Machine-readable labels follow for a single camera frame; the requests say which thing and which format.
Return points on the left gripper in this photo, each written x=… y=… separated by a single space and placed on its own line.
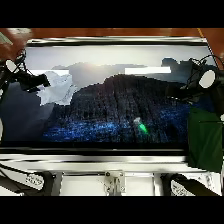
x=35 y=82

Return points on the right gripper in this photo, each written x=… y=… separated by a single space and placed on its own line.
x=178 y=92

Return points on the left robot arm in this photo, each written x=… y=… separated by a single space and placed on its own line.
x=11 y=65

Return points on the dark green garment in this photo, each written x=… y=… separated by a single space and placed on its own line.
x=205 y=140

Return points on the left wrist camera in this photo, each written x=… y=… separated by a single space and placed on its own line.
x=22 y=59

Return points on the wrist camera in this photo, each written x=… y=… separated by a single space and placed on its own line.
x=195 y=66
x=22 y=59

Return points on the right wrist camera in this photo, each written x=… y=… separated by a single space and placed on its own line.
x=195 y=66

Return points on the silver frame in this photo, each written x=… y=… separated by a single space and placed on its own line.
x=100 y=165

